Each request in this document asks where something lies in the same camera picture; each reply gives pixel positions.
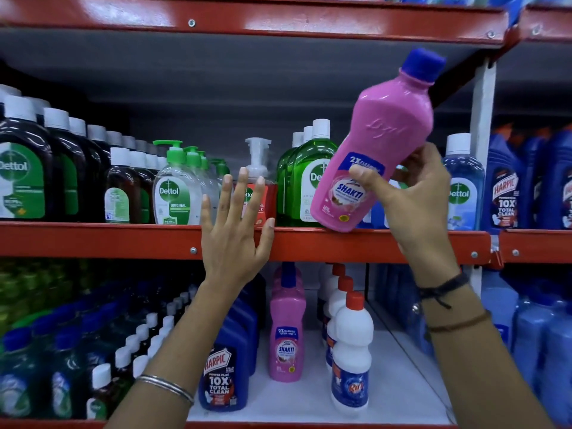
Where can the row of large brown bottles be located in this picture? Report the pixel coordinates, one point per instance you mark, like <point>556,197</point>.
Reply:
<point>27,165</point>

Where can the person's left middle finger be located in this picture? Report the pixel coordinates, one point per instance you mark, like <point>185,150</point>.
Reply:
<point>240,192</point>

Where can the person's left little finger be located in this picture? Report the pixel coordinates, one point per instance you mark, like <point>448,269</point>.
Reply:
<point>207,214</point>

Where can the brown thread wristband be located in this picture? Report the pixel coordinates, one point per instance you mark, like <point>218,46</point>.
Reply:
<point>460,323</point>

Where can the group of white-capped dark bottles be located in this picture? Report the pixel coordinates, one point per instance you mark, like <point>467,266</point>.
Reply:
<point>129,348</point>

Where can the group of blue-capped teal bottles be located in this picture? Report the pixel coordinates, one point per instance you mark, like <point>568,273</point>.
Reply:
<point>40,366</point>

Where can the white pump bottle red label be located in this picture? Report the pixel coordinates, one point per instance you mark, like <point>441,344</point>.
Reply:
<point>258,156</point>

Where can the person's left hand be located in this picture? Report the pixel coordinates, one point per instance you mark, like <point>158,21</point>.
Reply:
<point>230,245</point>

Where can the silver bangle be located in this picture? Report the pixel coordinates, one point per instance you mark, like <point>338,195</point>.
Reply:
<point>167,386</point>

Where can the green antiseptic bottle white cap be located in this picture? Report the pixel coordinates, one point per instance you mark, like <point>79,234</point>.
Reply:
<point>297,139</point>
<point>304,174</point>
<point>307,132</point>

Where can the white shelf board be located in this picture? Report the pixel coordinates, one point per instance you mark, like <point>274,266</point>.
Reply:
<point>308,397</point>

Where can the group of large blue bottles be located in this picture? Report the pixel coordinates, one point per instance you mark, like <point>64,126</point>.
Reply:
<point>536,335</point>

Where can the person's right hand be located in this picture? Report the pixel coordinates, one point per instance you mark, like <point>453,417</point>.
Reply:
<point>424,214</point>

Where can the person's left thumb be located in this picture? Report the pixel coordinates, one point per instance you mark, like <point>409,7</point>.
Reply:
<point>267,236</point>

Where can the red metal shelf rack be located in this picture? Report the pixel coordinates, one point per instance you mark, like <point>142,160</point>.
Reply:
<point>536,246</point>
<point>134,241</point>

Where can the black thread wristband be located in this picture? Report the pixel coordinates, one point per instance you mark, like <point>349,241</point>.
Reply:
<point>442,288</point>

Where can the person's right thumb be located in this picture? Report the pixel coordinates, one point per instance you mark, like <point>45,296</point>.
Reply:
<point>371,180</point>

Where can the pink cleaner bottle blue cap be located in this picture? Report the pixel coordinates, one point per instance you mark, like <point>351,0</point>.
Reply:
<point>380,129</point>
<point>300,276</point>
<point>287,339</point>

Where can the pale blue bottle white cap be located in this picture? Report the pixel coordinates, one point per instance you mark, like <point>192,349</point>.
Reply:
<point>464,192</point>

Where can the person's right forearm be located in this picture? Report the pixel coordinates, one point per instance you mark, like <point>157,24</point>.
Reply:
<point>473,366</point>

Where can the row of small brown bottles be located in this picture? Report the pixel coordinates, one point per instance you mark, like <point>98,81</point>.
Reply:
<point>123,192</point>

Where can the blue toilet cleaner bottle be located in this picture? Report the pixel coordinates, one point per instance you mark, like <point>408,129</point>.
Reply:
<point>248,326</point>
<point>502,192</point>
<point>558,183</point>
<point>223,370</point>

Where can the person's left forearm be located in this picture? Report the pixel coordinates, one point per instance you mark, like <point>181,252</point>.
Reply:
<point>178,352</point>

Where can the white bottle red cap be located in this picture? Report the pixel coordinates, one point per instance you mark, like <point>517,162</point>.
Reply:
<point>336,303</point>
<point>333,274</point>
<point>352,352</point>

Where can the group of green bottles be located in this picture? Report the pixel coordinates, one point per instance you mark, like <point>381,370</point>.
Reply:
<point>31,290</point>

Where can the clear handwash bottle green pump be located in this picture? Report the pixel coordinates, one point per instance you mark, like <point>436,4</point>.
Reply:
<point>221,167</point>
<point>176,196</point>
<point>195,158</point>
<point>210,178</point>

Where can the white rack upright post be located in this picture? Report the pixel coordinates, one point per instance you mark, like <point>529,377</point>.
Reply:
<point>482,111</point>

